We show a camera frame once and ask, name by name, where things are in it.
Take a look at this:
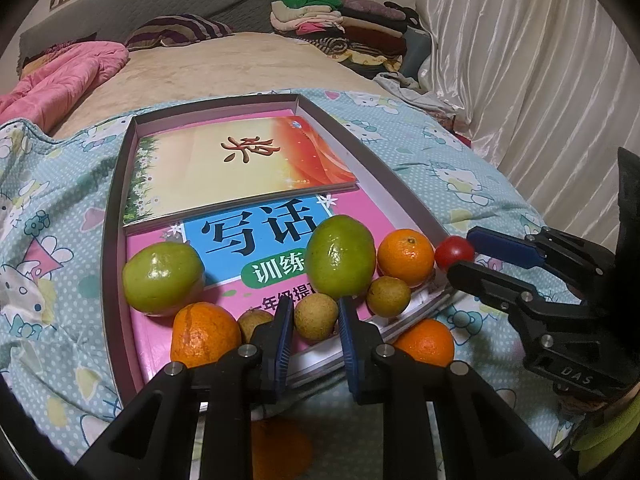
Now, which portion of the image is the shallow cardboard box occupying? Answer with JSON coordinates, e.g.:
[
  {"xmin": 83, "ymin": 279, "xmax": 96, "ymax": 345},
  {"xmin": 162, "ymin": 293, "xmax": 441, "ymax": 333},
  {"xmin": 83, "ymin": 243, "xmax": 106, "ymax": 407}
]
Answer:
[{"xmin": 101, "ymin": 92, "xmax": 451, "ymax": 401}]

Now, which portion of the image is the small tangerine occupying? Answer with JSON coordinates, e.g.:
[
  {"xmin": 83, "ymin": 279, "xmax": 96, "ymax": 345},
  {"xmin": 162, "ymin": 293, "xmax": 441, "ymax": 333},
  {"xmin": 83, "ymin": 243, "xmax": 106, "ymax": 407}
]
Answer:
[
  {"xmin": 377, "ymin": 229, "xmax": 436, "ymax": 288},
  {"xmin": 171, "ymin": 302, "xmax": 242, "ymax": 368}
]

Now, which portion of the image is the left green mango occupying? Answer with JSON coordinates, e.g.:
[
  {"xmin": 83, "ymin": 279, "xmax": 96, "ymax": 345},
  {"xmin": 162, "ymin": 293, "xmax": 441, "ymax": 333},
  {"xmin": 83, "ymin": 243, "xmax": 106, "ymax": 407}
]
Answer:
[{"xmin": 122, "ymin": 242, "xmax": 206, "ymax": 317}]

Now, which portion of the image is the pink workbook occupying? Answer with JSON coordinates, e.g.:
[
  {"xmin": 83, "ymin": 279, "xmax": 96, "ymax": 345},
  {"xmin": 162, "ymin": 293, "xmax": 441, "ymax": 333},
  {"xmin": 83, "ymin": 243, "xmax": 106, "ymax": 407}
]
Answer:
[{"xmin": 125, "ymin": 190, "xmax": 451, "ymax": 386}]

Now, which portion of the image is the lime green cloth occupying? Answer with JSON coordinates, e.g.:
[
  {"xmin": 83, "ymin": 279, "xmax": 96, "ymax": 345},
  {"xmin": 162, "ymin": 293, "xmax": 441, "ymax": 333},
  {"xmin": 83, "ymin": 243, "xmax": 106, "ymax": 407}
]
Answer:
[{"xmin": 572, "ymin": 400, "xmax": 640, "ymax": 477}]

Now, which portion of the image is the beige bed sheet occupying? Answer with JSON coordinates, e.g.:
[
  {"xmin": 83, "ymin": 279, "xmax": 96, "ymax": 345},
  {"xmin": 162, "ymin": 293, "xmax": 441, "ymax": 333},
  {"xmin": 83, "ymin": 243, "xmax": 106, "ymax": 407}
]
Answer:
[{"xmin": 50, "ymin": 31, "xmax": 386, "ymax": 138}]

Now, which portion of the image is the orange cover booklet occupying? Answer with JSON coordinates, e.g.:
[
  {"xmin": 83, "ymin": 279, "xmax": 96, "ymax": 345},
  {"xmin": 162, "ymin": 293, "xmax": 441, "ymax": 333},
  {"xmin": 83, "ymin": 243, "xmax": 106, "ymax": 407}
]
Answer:
[{"xmin": 122, "ymin": 115, "xmax": 360, "ymax": 226}]

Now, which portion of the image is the grey headboard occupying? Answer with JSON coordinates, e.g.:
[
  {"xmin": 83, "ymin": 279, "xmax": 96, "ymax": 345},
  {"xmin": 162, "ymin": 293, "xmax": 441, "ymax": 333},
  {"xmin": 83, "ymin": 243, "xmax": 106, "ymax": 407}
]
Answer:
[{"xmin": 17, "ymin": 0, "xmax": 296, "ymax": 73}]

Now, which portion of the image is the grey white cloth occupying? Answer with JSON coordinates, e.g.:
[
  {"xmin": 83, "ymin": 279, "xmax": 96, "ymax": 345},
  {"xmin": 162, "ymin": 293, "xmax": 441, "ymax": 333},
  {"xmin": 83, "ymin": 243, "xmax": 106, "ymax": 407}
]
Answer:
[{"xmin": 375, "ymin": 72, "xmax": 453, "ymax": 113}]

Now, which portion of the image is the red cherry tomato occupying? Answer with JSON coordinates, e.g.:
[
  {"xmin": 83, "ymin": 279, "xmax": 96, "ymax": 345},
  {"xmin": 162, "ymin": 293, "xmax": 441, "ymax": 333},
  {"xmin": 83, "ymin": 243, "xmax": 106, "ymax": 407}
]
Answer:
[{"xmin": 434, "ymin": 236, "xmax": 476, "ymax": 271}]

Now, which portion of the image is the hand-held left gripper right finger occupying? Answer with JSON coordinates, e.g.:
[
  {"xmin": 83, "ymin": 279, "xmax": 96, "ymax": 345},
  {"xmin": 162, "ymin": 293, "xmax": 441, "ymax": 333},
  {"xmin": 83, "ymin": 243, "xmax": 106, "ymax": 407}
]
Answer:
[{"xmin": 337, "ymin": 296, "xmax": 576, "ymax": 480}]

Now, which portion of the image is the striped pillow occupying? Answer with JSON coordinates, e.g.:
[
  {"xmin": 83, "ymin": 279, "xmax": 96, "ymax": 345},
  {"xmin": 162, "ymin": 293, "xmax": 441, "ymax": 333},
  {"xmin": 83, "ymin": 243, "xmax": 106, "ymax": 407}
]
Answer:
[{"xmin": 125, "ymin": 14, "xmax": 233, "ymax": 51}]

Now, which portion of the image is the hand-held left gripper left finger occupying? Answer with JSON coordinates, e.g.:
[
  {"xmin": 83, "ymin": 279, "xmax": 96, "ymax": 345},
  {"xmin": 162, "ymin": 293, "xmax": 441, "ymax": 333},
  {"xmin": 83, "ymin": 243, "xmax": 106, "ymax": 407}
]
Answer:
[{"xmin": 75, "ymin": 297, "xmax": 296, "ymax": 480}]

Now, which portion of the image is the light blue cartoon blanket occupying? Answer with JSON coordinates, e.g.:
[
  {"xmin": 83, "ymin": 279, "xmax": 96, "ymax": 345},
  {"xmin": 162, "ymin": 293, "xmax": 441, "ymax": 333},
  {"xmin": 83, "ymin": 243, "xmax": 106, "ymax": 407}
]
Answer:
[{"xmin": 0, "ymin": 87, "xmax": 566, "ymax": 466}]

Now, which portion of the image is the large orange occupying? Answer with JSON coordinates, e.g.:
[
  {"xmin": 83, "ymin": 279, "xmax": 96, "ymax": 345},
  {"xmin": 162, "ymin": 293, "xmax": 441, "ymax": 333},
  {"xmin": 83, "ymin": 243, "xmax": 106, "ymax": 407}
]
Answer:
[
  {"xmin": 250, "ymin": 422, "xmax": 315, "ymax": 480},
  {"xmin": 392, "ymin": 318, "xmax": 456, "ymax": 367}
]

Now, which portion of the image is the green mango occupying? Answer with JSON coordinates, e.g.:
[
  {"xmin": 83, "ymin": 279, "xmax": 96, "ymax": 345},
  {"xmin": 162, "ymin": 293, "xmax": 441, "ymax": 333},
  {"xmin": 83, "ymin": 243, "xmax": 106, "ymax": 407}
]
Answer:
[
  {"xmin": 122, "ymin": 242, "xmax": 206, "ymax": 317},
  {"xmin": 306, "ymin": 215, "xmax": 377, "ymax": 297}
]

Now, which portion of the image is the pile of folded clothes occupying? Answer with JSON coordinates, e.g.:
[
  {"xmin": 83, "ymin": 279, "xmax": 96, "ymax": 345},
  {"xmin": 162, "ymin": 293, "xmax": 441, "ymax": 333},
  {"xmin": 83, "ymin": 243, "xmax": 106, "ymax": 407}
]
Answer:
[{"xmin": 270, "ymin": 0, "xmax": 431, "ymax": 78}]

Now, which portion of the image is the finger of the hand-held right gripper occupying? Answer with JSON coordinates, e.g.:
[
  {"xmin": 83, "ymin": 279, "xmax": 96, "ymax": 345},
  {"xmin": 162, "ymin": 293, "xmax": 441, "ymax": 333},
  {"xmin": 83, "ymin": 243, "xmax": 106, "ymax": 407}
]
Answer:
[
  {"xmin": 446, "ymin": 260, "xmax": 596, "ymax": 356},
  {"xmin": 467, "ymin": 226, "xmax": 613, "ymax": 281}
]

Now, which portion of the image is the brown longan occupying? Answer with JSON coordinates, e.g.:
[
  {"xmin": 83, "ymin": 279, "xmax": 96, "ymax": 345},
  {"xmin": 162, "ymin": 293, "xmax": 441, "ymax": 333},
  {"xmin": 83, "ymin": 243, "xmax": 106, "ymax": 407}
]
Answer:
[
  {"xmin": 366, "ymin": 276, "xmax": 412, "ymax": 317},
  {"xmin": 294, "ymin": 293, "xmax": 340, "ymax": 342},
  {"xmin": 236, "ymin": 308, "xmax": 275, "ymax": 343}
]

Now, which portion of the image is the white curtain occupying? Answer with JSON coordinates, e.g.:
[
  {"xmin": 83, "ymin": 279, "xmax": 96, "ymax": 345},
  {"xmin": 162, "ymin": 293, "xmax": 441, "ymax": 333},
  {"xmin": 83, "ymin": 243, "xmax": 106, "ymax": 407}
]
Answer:
[{"xmin": 417, "ymin": 0, "xmax": 640, "ymax": 261}]

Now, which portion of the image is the pink quilt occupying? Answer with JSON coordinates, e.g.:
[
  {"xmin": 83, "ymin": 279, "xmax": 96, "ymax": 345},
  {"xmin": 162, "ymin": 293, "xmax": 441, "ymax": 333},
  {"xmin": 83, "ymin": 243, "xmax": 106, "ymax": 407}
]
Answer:
[{"xmin": 0, "ymin": 41, "xmax": 130, "ymax": 133}]

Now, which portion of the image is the centre green mango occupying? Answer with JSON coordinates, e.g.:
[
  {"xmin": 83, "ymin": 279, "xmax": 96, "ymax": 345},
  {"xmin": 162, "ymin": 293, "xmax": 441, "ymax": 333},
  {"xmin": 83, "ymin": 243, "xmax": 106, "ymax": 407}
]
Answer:
[{"xmin": 306, "ymin": 215, "xmax": 377, "ymax": 297}]

